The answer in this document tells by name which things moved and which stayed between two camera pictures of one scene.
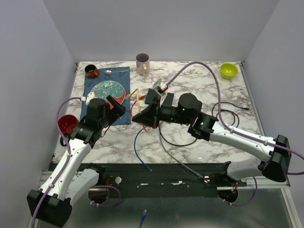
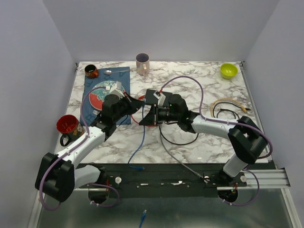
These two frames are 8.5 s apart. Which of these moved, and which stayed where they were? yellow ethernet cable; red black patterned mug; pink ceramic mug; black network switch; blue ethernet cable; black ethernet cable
Moved: yellow ethernet cable; blue ethernet cable
Stayed: black network switch; red black patterned mug; black ethernet cable; pink ceramic mug
